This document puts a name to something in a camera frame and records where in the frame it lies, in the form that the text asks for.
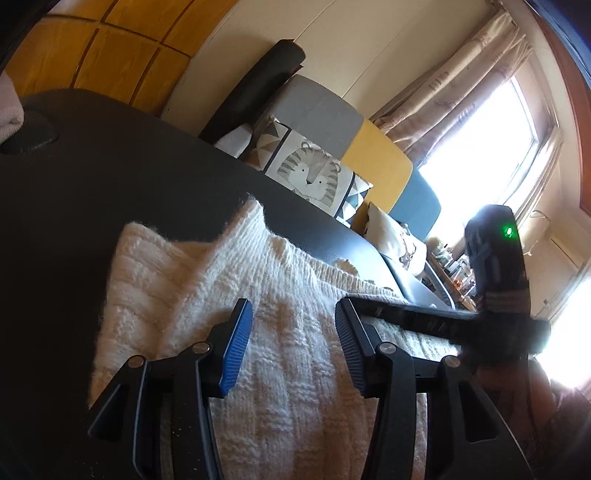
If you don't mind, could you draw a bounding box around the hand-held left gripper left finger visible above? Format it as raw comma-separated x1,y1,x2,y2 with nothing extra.
88,298,254,480

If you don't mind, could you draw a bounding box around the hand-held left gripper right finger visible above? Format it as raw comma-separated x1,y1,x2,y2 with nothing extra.
335,298,532,480

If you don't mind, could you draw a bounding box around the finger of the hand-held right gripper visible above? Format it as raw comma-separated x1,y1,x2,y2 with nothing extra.
345,298,479,345

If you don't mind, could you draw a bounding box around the cream knitted sweater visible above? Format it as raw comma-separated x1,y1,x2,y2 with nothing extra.
87,198,445,480

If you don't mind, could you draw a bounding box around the white air conditioner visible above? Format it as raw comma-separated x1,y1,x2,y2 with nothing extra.
544,230,583,274

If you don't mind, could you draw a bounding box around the white deer print pillow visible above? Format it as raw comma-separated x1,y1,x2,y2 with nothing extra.
364,201,428,278

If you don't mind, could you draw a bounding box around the beige patterned curtain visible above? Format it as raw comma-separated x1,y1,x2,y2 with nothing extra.
370,10,528,163
502,128,565,219

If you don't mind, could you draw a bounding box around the bright window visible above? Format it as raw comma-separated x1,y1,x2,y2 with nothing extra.
417,75,542,241

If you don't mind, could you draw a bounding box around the grey yellow blue sofa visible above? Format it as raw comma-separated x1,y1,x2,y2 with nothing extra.
213,75,452,306

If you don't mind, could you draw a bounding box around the tiger print pillow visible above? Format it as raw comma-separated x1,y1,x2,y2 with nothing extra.
239,117,375,228

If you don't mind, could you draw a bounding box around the rolled black mat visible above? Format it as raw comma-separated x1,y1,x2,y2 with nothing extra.
198,39,307,142

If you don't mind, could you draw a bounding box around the wooden wardrobe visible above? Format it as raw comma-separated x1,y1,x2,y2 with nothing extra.
0,0,237,117

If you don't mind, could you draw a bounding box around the pink folded cloth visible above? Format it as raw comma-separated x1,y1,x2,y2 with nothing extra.
0,75,25,140

